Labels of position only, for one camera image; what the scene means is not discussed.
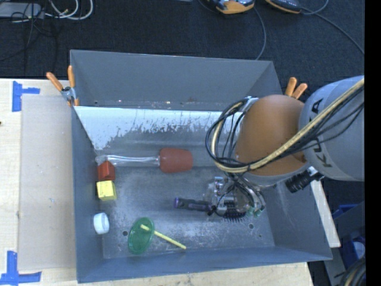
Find grey metal bin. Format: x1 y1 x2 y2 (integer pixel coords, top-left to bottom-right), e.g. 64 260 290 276
68 49 334 284

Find green plastic disc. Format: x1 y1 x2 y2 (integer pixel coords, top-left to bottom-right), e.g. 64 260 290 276
127 216 156 256

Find purple hairbrush with black bristles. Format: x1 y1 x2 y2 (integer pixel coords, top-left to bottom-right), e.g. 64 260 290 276
173 197 248 220

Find yellow thin stick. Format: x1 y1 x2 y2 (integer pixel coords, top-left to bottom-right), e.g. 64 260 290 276
139 223 188 250

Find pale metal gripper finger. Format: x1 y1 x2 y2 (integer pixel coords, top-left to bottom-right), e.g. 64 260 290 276
203 176 226 204
208 200 232 217

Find white bottle cap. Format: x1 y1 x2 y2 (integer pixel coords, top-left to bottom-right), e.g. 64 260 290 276
92 212 111 235

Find red house-shaped block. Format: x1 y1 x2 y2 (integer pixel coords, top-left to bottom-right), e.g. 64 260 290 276
97 160 117 182

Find clear baster with red-brown bulb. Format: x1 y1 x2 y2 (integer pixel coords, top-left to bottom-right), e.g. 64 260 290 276
95 147 194 174

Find black cylinder on white bracket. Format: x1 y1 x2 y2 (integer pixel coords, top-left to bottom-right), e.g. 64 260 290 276
285 166 326 194

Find yellow block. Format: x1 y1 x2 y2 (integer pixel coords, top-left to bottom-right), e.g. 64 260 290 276
95 180 118 202

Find pale flat board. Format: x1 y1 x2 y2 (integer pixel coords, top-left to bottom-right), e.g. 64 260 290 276
17 94 76 272

